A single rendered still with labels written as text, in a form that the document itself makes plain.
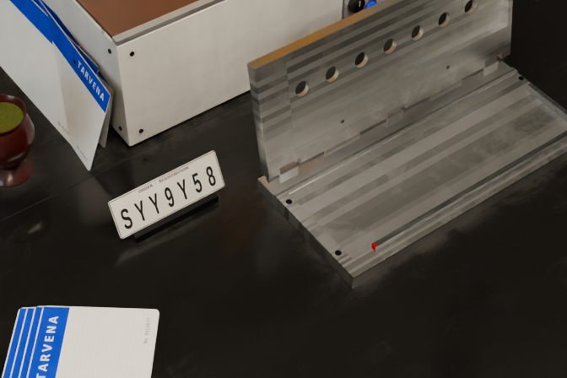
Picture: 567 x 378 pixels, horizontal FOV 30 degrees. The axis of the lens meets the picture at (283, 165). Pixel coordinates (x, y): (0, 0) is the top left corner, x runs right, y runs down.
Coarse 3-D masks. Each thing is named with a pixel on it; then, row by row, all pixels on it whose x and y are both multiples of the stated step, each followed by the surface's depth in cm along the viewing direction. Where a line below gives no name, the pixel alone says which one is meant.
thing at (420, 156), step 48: (480, 96) 154; (528, 96) 154; (384, 144) 147; (432, 144) 147; (480, 144) 147; (528, 144) 147; (288, 192) 140; (336, 192) 141; (384, 192) 141; (432, 192) 141; (480, 192) 140; (336, 240) 135
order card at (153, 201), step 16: (192, 160) 138; (208, 160) 140; (160, 176) 136; (176, 176) 138; (192, 176) 139; (208, 176) 140; (128, 192) 134; (144, 192) 136; (160, 192) 137; (176, 192) 138; (192, 192) 140; (208, 192) 141; (112, 208) 134; (128, 208) 135; (144, 208) 136; (160, 208) 138; (176, 208) 139; (128, 224) 136; (144, 224) 137
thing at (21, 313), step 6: (18, 312) 117; (24, 312) 117; (18, 318) 117; (18, 324) 116; (18, 330) 115; (12, 336) 115; (18, 336) 115; (12, 342) 114; (18, 342) 114; (12, 348) 114; (12, 354) 113; (6, 360) 113; (12, 360) 113; (6, 366) 112; (12, 366) 112; (6, 372) 112
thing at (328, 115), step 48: (384, 0) 138; (432, 0) 143; (480, 0) 149; (288, 48) 131; (336, 48) 137; (432, 48) 148; (480, 48) 152; (288, 96) 134; (336, 96) 141; (384, 96) 145; (432, 96) 151; (288, 144) 138; (336, 144) 144
